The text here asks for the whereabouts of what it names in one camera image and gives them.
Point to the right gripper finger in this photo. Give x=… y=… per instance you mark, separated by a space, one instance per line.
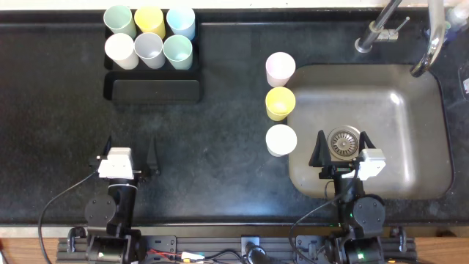
x=321 y=154
x=364 y=143

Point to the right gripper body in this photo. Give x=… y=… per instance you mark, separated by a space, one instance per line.
x=329 y=172

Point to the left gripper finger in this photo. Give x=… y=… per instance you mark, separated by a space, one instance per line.
x=152 y=161
x=106 y=146

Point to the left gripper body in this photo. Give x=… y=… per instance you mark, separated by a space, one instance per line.
x=141 y=175

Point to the white cup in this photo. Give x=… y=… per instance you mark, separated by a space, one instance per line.
x=119 y=47
x=281 y=139

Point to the yellow cup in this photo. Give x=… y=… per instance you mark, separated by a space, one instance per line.
x=148 y=18
x=280 y=102

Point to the pink cup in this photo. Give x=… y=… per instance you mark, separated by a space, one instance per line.
x=280 y=66

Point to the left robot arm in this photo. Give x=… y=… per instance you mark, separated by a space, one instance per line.
x=122 y=205

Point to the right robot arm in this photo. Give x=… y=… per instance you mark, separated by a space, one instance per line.
x=368 y=214

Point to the steel sink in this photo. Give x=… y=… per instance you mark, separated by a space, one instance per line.
x=403 y=128

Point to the black tray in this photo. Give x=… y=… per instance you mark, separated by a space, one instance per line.
x=154 y=91

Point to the steel tap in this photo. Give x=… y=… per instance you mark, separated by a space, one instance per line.
x=366 y=38

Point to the grey cup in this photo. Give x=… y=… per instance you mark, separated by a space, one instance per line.
x=148 y=45

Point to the green cup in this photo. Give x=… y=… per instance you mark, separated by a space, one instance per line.
x=177 y=49
x=118 y=18

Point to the blue cup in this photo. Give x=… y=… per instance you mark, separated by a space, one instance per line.
x=180 y=20

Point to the blue soap bottle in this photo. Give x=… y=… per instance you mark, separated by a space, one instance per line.
x=458 y=16

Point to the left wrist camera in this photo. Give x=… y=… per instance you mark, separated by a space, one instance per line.
x=116 y=163

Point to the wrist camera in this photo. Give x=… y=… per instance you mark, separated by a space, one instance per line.
x=116 y=163
x=370 y=163

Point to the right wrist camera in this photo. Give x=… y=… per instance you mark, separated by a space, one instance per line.
x=370 y=163

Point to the mounting rail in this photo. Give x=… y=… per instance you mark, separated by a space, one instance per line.
x=212 y=243

